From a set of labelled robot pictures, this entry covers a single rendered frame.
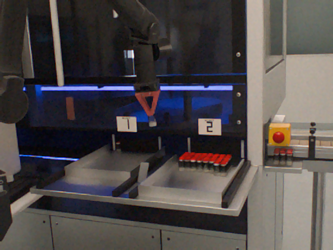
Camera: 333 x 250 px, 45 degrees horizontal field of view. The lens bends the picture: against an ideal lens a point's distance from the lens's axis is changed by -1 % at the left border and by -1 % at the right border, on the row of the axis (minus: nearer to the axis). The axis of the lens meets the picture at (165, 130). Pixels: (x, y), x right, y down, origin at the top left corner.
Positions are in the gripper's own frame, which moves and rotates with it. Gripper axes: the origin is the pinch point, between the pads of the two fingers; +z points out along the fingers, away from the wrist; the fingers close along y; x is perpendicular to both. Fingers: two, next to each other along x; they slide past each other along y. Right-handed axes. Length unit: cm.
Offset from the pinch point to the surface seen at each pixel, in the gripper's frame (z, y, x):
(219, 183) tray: 26.8, 7.8, -18.0
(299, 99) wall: 93, 470, -142
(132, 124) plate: 11.5, 38.7, 13.9
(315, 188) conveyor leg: 43, 35, -55
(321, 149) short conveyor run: 26, 31, -57
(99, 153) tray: 23, 41, 30
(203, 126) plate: 13.3, 31.1, -14.2
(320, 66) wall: 49, 465, -170
